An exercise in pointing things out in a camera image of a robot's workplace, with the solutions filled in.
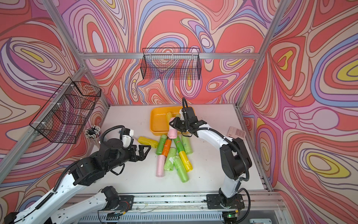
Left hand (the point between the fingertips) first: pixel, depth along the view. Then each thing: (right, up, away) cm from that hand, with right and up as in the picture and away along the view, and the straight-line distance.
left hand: (146, 147), depth 66 cm
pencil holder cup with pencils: (-37, +5, +18) cm, 42 cm away
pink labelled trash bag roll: (+12, +5, +16) cm, 20 cm away
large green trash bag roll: (+17, -16, +16) cm, 28 cm away
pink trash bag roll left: (+4, -12, +19) cm, 23 cm away
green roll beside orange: (+4, -4, +27) cm, 28 cm away
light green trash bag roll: (+15, +17, +41) cm, 47 cm away
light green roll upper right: (+22, -3, +27) cm, 35 cm away
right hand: (+11, +8, +21) cm, 25 cm away
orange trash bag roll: (+7, -5, +24) cm, 26 cm away
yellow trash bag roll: (+8, +17, +41) cm, 45 cm away
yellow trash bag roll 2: (+20, -13, +18) cm, 30 cm away
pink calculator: (+57, +4, +33) cm, 66 cm away
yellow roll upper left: (-2, -3, +25) cm, 25 cm away
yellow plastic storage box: (+1, +14, +42) cm, 44 cm away
